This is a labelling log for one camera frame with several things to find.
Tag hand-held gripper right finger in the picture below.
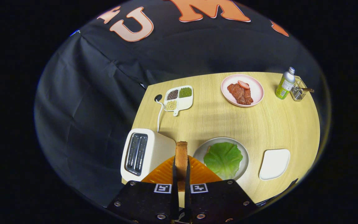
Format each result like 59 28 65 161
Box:
184 155 258 224

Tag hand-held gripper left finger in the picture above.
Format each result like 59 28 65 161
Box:
107 155 179 224

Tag browned toast slice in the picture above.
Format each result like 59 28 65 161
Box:
175 141 188 192

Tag green lettuce leaf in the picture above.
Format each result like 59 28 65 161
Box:
204 142 243 180

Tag white round plate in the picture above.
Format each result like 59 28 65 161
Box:
193 137 250 181

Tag white toaster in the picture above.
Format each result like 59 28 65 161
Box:
121 128 177 182

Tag white divided dish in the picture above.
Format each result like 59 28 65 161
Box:
163 85 194 116

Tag white square plate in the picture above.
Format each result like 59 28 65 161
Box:
259 149 291 181

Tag brown meat slices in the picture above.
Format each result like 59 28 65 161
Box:
227 83 254 105

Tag pink plate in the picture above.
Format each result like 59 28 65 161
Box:
221 74 264 108

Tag green label metal bottle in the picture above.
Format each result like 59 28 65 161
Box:
275 67 295 100

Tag white toaster cable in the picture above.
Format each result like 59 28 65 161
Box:
157 100 164 133

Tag wire mesh basket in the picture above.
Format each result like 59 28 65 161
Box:
290 78 307 101

